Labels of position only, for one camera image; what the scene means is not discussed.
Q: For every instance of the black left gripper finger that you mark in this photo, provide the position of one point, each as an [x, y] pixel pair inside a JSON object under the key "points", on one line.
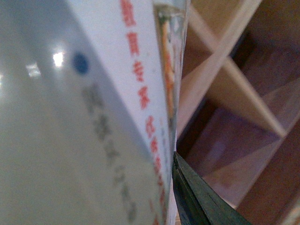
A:
{"points": [[197, 202]]}

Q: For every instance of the white book red text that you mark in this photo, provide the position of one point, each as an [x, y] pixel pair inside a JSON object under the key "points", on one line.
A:
{"points": [[88, 101]]}

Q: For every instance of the left wooden shelf cabinet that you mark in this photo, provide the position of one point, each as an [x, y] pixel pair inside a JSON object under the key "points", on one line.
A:
{"points": [[239, 118]]}

